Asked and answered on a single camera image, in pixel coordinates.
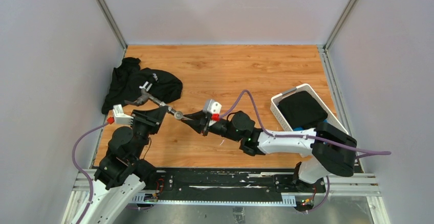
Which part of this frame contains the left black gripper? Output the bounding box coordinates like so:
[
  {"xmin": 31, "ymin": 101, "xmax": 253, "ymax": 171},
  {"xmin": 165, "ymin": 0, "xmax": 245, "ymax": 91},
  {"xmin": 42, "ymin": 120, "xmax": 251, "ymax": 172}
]
[{"xmin": 129, "ymin": 105, "xmax": 169, "ymax": 161}]

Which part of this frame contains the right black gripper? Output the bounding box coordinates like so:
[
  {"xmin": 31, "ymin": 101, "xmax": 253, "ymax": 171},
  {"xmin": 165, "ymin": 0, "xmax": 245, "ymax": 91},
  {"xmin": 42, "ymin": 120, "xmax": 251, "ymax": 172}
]
[{"xmin": 181, "ymin": 111, "xmax": 241, "ymax": 143}]

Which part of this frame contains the grey tee pipe fitting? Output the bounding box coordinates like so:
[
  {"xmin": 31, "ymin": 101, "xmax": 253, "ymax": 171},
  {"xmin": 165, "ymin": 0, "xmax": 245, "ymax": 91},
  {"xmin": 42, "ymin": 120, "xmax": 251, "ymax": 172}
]
[{"xmin": 159, "ymin": 102, "xmax": 176, "ymax": 115}]

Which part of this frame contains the grey faucet with lever handle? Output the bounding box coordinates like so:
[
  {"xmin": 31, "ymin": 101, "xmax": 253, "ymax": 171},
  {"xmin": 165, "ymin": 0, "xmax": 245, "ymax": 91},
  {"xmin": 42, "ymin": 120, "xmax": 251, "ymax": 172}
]
[{"xmin": 124, "ymin": 89, "xmax": 163, "ymax": 106}]

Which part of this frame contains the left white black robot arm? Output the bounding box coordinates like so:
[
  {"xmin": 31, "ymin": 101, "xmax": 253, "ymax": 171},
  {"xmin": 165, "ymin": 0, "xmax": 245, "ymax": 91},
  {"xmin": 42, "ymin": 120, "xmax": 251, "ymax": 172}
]
[{"xmin": 72, "ymin": 105, "xmax": 168, "ymax": 223}]

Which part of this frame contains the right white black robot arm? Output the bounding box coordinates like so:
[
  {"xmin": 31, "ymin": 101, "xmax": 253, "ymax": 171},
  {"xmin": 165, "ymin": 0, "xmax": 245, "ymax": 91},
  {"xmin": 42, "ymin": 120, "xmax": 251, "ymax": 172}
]
[{"xmin": 175, "ymin": 111, "xmax": 357, "ymax": 192}]

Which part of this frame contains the black cloth with white print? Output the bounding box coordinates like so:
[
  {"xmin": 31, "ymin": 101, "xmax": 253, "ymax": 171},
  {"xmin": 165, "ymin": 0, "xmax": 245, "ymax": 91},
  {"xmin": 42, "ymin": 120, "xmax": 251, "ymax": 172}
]
[{"xmin": 101, "ymin": 57, "xmax": 183, "ymax": 115}]

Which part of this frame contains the white plastic basket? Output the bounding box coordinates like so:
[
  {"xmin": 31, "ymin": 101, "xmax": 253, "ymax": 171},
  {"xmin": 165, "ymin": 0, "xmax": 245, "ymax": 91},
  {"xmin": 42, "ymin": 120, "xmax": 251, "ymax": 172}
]
[{"xmin": 270, "ymin": 83, "xmax": 341, "ymax": 131}]

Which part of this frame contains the black cloth in basket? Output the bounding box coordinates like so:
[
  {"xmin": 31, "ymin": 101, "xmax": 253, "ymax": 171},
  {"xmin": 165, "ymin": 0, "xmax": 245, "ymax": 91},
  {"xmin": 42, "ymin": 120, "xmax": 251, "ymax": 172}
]
[{"xmin": 277, "ymin": 91, "xmax": 328, "ymax": 130}]

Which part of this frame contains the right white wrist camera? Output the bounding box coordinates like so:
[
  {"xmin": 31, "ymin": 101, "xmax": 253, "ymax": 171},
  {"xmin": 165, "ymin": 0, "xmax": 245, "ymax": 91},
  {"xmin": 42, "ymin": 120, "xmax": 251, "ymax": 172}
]
[{"xmin": 203, "ymin": 99, "xmax": 222, "ymax": 122}]

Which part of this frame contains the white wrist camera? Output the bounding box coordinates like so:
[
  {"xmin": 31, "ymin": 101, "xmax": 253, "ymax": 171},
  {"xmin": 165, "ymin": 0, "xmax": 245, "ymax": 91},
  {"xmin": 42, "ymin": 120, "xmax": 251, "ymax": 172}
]
[
  {"xmin": 112, "ymin": 104, "xmax": 133, "ymax": 125},
  {"xmin": 203, "ymin": 99, "xmax": 222, "ymax": 122}
]

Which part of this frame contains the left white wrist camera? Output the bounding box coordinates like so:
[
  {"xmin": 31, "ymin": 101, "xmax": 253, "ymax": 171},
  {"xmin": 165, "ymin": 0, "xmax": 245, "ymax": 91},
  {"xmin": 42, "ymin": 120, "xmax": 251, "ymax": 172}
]
[{"xmin": 112, "ymin": 104, "xmax": 133, "ymax": 125}]

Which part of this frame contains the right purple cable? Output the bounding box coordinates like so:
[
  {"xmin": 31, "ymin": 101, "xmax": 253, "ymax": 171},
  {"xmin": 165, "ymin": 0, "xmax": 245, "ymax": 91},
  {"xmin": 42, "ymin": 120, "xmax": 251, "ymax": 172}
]
[{"xmin": 210, "ymin": 89, "xmax": 392, "ymax": 159}]

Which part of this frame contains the purple cable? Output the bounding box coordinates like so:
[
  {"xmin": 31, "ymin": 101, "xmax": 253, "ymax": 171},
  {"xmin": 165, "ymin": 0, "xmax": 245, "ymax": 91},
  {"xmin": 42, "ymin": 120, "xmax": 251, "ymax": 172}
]
[
  {"xmin": 210, "ymin": 89, "xmax": 392, "ymax": 159},
  {"xmin": 72, "ymin": 116, "xmax": 115, "ymax": 224}
]

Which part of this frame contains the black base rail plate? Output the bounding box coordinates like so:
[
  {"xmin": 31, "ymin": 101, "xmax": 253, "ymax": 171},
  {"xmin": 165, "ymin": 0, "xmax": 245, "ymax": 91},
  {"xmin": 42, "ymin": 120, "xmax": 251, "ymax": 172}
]
[{"xmin": 129, "ymin": 168, "xmax": 327, "ymax": 207}]

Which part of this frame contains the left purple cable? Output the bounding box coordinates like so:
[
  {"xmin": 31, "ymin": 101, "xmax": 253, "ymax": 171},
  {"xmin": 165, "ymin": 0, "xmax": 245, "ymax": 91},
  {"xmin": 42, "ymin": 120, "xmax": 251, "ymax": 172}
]
[{"xmin": 72, "ymin": 116, "xmax": 115, "ymax": 224}]

